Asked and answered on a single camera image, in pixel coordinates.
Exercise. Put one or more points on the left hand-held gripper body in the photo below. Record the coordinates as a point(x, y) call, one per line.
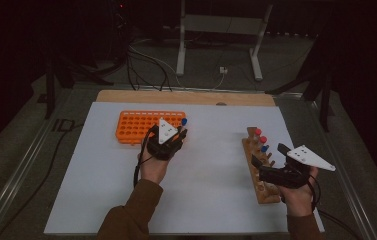
point(164, 133)

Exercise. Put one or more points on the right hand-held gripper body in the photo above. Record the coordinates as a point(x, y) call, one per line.
point(286, 178)

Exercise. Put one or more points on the blue-capped clear tube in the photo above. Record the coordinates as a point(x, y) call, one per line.
point(265, 148)
point(183, 121)

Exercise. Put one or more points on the wooden tube rack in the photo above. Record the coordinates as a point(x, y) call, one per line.
point(266, 195)

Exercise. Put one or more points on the orange plastic tube rack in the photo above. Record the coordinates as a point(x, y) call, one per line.
point(132, 128)

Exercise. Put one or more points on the person's right hand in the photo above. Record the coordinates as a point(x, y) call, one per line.
point(297, 201)

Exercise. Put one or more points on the person's left hand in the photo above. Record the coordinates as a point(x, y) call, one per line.
point(152, 170)

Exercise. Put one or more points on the wooden table board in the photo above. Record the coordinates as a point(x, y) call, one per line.
point(176, 97)

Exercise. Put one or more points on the black stand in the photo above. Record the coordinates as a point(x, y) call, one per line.
point(50, 86)
point(324, 100)

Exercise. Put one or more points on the white plug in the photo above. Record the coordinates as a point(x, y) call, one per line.
point(223, 70)

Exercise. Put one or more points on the metal stand frame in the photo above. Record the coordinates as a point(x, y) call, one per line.
point(222, 25)

